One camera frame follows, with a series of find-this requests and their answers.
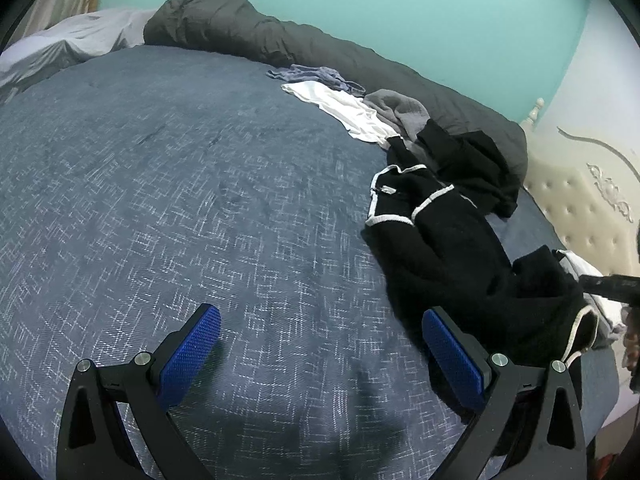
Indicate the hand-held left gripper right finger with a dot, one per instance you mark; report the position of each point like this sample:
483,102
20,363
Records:
452,357

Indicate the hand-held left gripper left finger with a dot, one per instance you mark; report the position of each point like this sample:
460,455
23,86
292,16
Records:
192,355

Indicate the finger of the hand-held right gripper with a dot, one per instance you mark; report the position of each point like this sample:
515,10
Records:
612,287

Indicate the black sweater with white trim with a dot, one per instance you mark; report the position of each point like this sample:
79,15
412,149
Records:
460,255

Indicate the person's right hand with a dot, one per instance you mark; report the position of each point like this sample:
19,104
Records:
634,345

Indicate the cream tufted headboard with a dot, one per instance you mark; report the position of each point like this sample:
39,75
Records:
575,195

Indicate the blue patterned bed cover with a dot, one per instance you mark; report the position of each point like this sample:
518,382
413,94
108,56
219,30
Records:
200,200

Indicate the black crumpled garment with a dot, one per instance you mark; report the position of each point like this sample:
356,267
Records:
475,170

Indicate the grey garment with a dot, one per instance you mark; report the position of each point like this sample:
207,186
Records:
400,107

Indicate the white garment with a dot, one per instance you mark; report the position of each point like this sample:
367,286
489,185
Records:
345,107

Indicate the blue-grey garment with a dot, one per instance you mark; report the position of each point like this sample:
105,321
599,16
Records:
320,76

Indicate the rolled dark grey duvet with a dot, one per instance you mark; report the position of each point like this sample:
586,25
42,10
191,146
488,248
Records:
280,40

